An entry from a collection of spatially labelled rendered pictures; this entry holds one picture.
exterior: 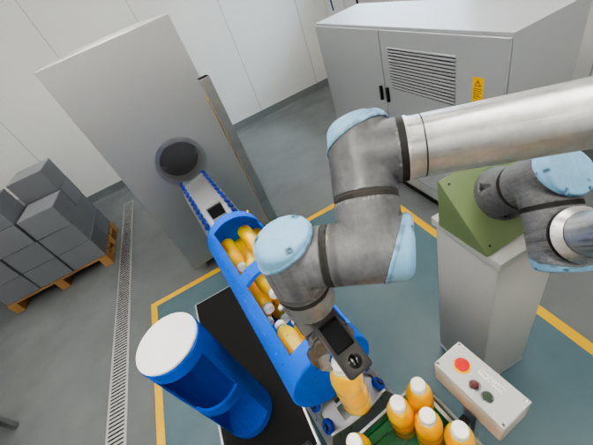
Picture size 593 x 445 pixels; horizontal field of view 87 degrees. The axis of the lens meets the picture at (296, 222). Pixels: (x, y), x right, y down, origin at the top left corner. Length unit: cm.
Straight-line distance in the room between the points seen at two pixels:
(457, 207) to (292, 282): 86
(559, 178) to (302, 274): 81
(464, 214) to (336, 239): 85
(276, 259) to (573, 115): 38
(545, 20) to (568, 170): 118
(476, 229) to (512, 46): 107
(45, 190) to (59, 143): 165
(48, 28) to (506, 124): 552
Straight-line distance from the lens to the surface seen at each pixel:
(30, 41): 573
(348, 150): 43
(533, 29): 210
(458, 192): 122
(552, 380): 229
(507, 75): 207
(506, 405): 101
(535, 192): 109
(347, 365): 55
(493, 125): 45
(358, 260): 40
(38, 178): 441
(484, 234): 124
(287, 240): 41
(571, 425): 223
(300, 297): 46
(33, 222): 420
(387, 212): 41
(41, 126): 595
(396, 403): 98
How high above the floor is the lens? 205
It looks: 39 degrees down
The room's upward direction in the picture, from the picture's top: 23 degrees counter-clockwise
